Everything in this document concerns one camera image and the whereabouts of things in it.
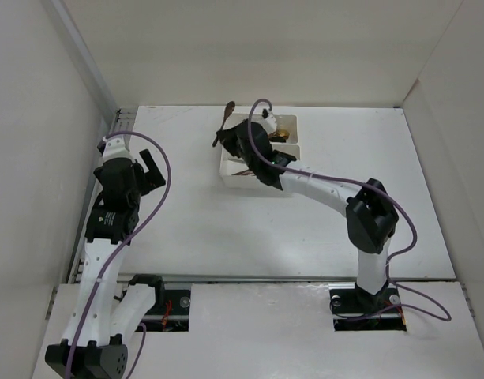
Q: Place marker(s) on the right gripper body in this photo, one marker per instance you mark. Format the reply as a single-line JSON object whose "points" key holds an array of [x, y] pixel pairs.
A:
{"points": [[231, 144]]}

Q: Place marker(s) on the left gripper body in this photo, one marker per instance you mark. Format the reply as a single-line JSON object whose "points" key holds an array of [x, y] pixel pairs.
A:
{"points": [[137, 191]]}

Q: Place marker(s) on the brown spoon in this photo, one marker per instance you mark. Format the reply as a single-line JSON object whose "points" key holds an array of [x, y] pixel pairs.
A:
{"points": [[227, 112]]}

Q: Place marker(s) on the rose gold fork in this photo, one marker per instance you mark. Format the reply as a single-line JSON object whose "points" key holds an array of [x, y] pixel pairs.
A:
{"points": [[243, 173]]}

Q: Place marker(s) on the gold spoon green handle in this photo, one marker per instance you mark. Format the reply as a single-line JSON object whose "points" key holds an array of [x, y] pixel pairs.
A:
{"points": [[279, 135]]}

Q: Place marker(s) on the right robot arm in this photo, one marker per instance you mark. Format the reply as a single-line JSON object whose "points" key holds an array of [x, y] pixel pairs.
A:
{"points": [[371, 218]]}

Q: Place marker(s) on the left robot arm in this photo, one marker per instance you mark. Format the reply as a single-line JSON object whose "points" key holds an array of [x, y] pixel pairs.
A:
{"points": [[94, 344]]}

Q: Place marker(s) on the near white container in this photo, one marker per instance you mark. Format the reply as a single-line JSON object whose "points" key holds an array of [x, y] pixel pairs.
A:
{"points": [[229, 165]]}

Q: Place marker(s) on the white container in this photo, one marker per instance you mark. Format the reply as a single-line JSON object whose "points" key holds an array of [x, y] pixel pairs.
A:
{"points": [[229, 165], [281, 128]]}

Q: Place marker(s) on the far white container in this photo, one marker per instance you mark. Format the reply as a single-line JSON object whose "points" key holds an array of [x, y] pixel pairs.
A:
{"points": [[281, 128]]}

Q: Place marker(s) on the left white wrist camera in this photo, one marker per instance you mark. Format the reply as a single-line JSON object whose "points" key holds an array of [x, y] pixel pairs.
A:
{"points": [[113, 148]]}

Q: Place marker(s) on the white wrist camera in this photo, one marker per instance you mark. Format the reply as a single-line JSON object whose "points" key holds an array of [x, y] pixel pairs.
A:
{"points": [[268, 121], [113, 148]]}

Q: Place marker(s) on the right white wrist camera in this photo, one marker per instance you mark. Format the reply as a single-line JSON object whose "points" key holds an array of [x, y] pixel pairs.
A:
{"points": [[268, 121]]}

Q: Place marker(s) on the aluminium rail left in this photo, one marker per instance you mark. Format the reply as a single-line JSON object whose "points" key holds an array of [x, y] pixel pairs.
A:
{"points": [[123, 120]]}

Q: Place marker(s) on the aluminium rail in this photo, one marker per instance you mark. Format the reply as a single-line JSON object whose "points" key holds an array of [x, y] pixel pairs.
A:
{"points": [[123, 120], [254, 279]]}

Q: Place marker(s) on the aluminium rail front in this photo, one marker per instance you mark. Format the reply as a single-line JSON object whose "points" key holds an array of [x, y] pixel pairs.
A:
{"points": [[254, 279]]}

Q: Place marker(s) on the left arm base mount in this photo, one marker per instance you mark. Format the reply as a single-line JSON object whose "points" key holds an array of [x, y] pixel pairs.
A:
{"points": [[170, 313]]}

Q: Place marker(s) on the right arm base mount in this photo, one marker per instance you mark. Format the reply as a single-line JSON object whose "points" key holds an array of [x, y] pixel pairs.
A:
{"points": [[355, 310]]}

